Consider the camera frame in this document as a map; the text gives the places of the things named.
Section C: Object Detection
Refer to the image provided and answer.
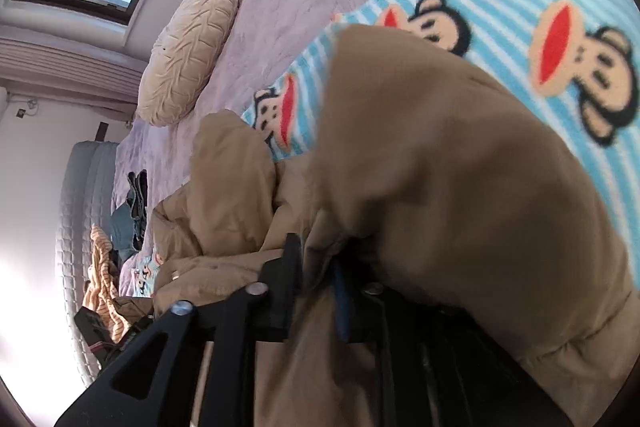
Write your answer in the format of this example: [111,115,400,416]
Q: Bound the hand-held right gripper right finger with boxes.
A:
[331,252,576,427]

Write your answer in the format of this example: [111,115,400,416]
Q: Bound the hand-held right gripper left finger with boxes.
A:
[52,233,303,427]

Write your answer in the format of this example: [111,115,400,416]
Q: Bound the tan padded jacket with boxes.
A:
[112,24,640,427]

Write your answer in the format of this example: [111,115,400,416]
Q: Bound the yellow striped garment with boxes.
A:
[82,223,156,343]

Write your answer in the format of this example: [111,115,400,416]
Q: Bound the folded blue jeans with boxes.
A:
[111,169,150,253]

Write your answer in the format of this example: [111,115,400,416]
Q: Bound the grey quilted headboard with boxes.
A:
[54,139,121,383]

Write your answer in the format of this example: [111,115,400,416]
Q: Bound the round cream cushion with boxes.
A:
[136,0,241,128]

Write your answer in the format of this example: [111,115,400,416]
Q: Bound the beige curtain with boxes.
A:
[0,37,143,118]

